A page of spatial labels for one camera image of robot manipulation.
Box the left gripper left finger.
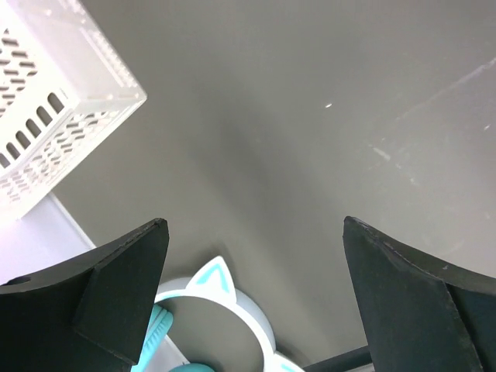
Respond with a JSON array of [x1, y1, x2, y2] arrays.
[[1, 219, 169, 371]]

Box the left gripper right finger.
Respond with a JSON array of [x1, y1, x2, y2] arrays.
[[343, 216, 495, 371]]

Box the teal cat ear headphones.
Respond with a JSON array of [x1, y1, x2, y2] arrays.
[[132, 256, 301, 371]]

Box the cream perforated file organizer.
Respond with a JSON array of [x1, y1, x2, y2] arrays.
[[1, 1, 146, 223]]

